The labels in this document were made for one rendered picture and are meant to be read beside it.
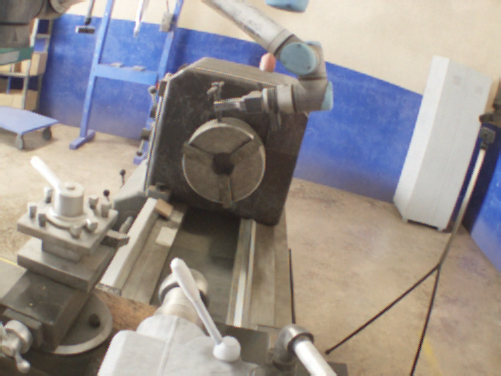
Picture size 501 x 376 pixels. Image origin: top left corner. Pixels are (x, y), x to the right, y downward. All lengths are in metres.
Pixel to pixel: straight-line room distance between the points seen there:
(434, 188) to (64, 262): 4.43
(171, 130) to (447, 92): 3.55
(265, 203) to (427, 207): 3.48
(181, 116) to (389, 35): 3.70
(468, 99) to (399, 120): 0.94
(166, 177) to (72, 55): 3.79
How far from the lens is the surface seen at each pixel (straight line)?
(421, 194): 4.95
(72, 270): 0.86
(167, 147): 1.69
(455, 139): 4.92
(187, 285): 0.53
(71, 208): 0.86
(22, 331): 0.77
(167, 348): 0.58
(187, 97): 1.64
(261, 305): 1.30
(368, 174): 5.28
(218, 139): 1.45
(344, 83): 5.00
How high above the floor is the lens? 1.55
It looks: 21 degrees down
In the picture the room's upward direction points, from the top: 14 degrees clockwise
